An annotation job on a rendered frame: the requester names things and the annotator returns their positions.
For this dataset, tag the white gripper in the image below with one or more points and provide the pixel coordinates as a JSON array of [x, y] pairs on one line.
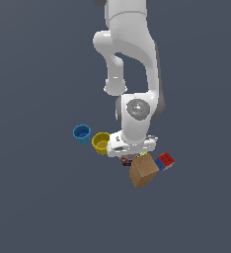
[[129, 147]]

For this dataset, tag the small yellow green object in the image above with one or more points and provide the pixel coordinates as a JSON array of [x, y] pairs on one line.
[[143, 153]]

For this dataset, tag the dark red printed can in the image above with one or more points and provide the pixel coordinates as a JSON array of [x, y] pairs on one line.
[[126, 161]]

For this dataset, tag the brown wooden block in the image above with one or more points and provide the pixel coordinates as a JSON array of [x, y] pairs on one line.
[[143, 170]]

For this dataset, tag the yellow plastic cup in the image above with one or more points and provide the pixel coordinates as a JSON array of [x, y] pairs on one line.
[[101, 143]]

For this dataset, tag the red blue puzzle cube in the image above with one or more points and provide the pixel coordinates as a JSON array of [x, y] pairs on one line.
[[165, 161]]

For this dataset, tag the blue plastic cup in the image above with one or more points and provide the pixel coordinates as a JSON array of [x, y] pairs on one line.
[[82, 133]]

